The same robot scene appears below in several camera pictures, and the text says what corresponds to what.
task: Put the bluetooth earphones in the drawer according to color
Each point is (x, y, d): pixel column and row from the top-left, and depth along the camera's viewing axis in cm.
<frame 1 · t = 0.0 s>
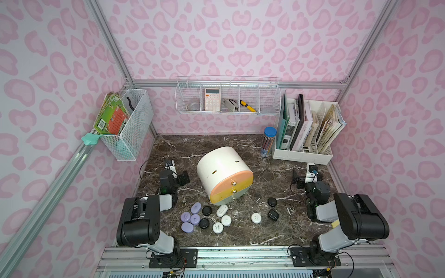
left hand: (176, 169, 95), fingers open
right hand: (303, 167, 89), fingers open
white round drawer cabinet: (225, 178, 72), point 25 cm above the table
orange top drawer: (230, 180, 74), point 22 cm above the table
yellow middle drawer: (232, 190, 80), point 15 cm above the table
purple earphone case upper: (196, 207, 88), point 2 cm above the table
purple earphone case left: (185, 216, 85), point 2 cm above the table
purple earphone case middle: (194, 219, 84), point 2 cm above the table
black earphone case upper left: (207, 211, 88), on the table
black earphone case lower left: (204, 223, 84), on the table
white earphone case middle: (226, 220, 84), point 2 cm above the table
white earphone case lower: (218, 227, 82), point 2 cm above the table
white earphone case right: (256, 218, 84), point 3 cm above the table
black earphone case upper right: (272, 201, 90), on the table
black earphone case lower right: (273, 214, 85), point 2 cm above the table
white mesh side basket: (127, 145, 73), point 33 cm above the table
blue lid pencil jar: (270, 134, 96), point 19 cm above the table
white file organizer: (309, 153, 97), point 12 cm above the table
green folder: (283, 122, 88), point 29 cm above the table
black book: (301, 121, 89), point 28 cm above the table
pink white book: (305, 127, 91), point 25 cm above the table
beige paper stack: (332, 127, 93), point 24 cm above the table
grey bottom drawer: (224, 202, 87), point 4 cm above the table

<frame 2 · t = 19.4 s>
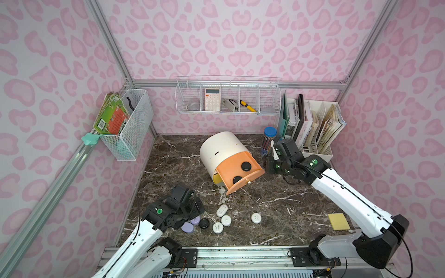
left hand: (197, 208, 75), fingers open
right hand: (265, 163, 75), fingers open
white round drawer cabinet: (216, 148, 90), point 19 cm above the table
black earphone case upper right: (245, 166, 83), point 19 cm above the table
black earphone case lower right: (236, 178, 79), point 18 cm above the table
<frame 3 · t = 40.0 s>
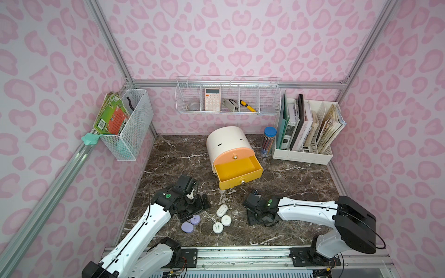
left hand: (204, 206, 76), fingers open
right hand: (251, 219, 83), fingers open
white round drawer cabinet: (224, 138, 91), point 22 cm above the table
orange top drawer: (233, 154, 84), point 22 cm above the table
yellow middle drawer: (236, 172, 90), point 11 cm above the table
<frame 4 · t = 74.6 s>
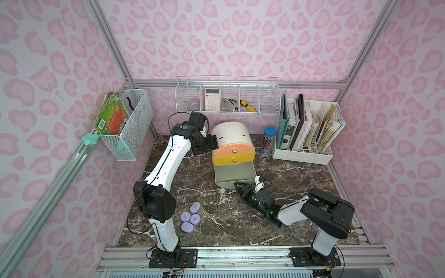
left hand: (210, 144, 83), fingers open
right hand: (234, 186, 84), fingers open
white round drawer cabinet: (232, 132, 94), point 22 cm above the table
orange top drawer: (231, 149, 86), point 22 cm above the table
yellow middle drawer: (234, 158, 92), point 14 cm above the table
